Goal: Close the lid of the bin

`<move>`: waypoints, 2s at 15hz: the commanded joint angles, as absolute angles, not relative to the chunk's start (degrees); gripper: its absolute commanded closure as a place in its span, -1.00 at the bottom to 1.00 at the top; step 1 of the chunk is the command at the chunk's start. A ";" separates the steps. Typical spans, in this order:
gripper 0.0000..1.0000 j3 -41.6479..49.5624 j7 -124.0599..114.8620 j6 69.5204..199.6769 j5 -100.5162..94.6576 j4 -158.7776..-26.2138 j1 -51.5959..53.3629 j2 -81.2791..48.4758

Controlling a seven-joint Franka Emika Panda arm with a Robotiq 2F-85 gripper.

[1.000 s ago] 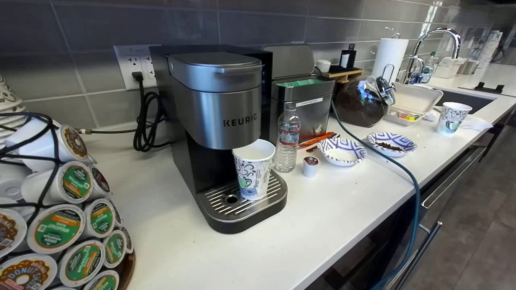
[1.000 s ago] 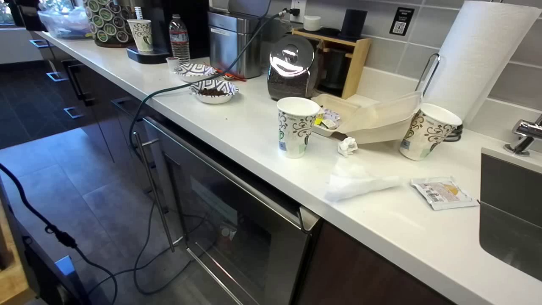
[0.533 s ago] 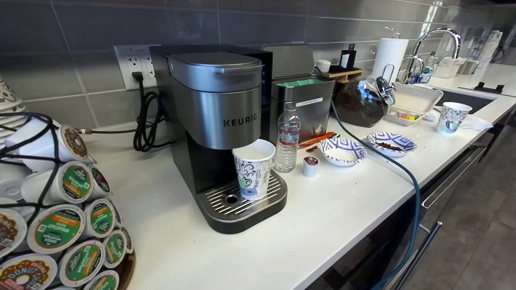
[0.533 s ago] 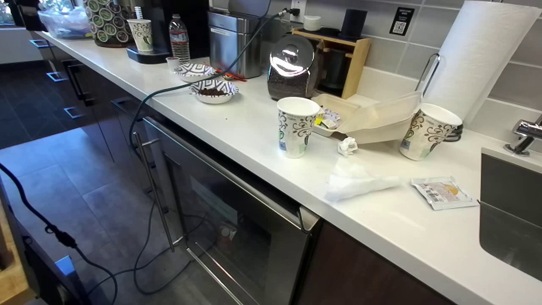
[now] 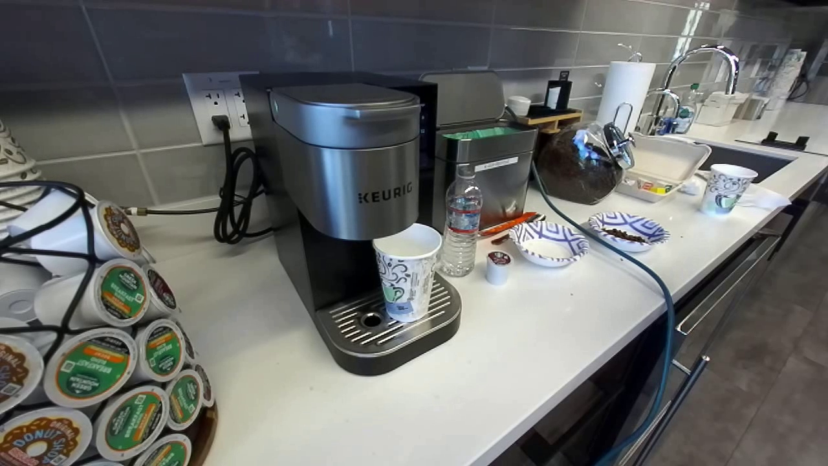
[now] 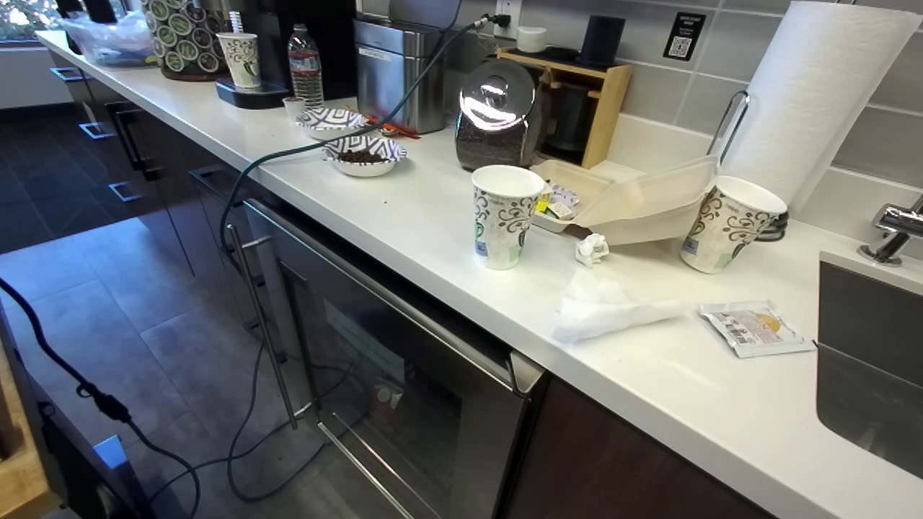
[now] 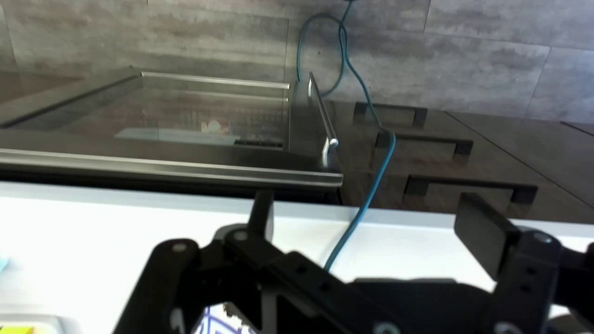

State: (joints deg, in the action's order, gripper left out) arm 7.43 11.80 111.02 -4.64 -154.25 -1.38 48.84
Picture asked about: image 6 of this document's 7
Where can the coffee bean jar chrome lid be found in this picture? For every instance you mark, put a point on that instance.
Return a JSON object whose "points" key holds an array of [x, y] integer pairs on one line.
{"points": [[497, 130]]}

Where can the stainless steel bin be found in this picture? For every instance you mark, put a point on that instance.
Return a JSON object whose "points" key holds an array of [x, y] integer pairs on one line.
{"points": [[393, 86]]}

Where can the printed paper cup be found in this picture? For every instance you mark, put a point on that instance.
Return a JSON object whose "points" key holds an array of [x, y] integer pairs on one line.
{"points": [[725, 234], [505, 231], [242, 63]]}

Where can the heap of small packets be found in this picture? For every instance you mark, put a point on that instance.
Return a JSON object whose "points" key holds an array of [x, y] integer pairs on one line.
{"points": [[559, 203]]}

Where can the crumpled white paper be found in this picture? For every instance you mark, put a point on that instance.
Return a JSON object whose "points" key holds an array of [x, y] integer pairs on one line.
{"points": [[592, 249]]}

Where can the patterned paper bowl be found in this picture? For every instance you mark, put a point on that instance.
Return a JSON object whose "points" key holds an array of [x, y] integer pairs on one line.
{"points": [[328, 121], [364, 162]]}

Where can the bundle of orange stir sticks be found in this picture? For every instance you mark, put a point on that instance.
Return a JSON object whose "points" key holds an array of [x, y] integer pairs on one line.
{"points": [[393, 130]]}

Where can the white napkin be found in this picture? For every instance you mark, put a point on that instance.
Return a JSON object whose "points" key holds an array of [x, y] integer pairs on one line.
{"points": [[606, 313]]}

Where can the glass fridge door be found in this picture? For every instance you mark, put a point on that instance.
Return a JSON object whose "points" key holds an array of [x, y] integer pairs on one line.
{"points": [[404, 404]]}

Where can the beige takeout container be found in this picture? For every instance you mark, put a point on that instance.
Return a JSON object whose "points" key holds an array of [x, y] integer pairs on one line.
{"points": [[649, 209]]}

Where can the wooden rack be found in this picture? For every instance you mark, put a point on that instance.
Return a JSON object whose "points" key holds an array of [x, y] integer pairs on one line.
{"points": [[609, 108]]}

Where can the small white cup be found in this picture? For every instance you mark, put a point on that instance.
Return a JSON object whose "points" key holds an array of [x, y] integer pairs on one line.
{"points": [[293, 108]]}

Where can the small white jar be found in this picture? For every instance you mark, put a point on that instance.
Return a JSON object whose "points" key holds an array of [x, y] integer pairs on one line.
{"points": [[531, 40]]}

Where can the clear water bottle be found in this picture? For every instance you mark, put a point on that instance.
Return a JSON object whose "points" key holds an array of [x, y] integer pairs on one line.
{"points": [[306, 72]]}

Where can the black coffee machine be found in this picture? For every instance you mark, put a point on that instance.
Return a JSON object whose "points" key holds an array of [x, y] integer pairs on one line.
{"points": [[324, 43]]}

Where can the black cylinder speaker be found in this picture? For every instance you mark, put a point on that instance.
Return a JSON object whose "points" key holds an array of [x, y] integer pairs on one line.
{"points": [[603, 40]]}

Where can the white sachet packet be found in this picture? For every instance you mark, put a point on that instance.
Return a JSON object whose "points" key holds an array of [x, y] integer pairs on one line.
{"points": [[753, 329]]}

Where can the coffee pod carousel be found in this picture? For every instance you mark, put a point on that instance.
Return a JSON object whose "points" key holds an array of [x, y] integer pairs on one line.
{"points": [[184, 43]]}

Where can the white paper towel roll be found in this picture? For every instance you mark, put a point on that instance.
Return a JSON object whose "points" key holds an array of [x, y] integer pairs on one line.
{"points": [[815, 94]]}

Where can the steel sink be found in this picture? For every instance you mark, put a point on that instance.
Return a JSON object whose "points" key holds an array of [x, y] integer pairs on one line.
{"points": [[872, 360]]}

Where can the chrome tap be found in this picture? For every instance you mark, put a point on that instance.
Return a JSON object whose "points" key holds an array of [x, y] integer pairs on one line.
{"points": [[894, 223]]}

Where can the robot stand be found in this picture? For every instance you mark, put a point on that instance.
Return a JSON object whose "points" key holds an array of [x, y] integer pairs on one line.
{"points": [[21, 461]]}

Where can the window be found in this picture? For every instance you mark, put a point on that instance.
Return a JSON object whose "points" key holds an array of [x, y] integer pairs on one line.
{"points": [[25, 18]]}

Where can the wall socket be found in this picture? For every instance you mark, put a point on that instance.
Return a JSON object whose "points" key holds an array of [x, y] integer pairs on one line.
{"points": [[508, 18]]}

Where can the black wall sign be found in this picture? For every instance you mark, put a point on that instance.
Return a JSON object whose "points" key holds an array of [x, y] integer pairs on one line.
{"points": [[684, 36]]}

